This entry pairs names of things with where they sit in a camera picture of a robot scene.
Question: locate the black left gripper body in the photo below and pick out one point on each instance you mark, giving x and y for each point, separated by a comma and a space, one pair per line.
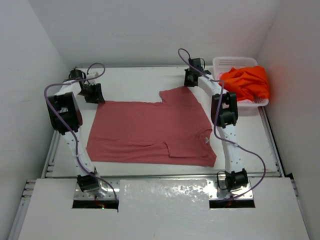
88, 93

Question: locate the orange t-shirt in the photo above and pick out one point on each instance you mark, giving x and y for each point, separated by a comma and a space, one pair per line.
248, 83

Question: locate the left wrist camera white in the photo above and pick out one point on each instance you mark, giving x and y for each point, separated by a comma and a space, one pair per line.
92, 75

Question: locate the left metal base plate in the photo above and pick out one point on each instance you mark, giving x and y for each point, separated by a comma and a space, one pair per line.
93, 193

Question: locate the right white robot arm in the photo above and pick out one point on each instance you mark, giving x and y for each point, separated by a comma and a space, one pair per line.
224, 116

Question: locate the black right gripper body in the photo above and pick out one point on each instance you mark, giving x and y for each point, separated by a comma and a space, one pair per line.
187, 80

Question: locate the white front cover panel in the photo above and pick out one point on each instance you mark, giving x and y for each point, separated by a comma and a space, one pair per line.
154, 209

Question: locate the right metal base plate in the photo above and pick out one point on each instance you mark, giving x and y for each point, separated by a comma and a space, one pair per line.
220, 198

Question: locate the white plastic basket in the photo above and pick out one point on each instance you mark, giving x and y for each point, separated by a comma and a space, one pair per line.
226, 63

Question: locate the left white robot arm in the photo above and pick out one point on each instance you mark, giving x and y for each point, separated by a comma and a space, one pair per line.
65, 117

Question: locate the pink red t-shirt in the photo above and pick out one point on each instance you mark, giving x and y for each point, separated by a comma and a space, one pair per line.
173, 131

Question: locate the metal base plate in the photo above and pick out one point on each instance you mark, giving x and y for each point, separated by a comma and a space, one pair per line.
93, 193
220, 198

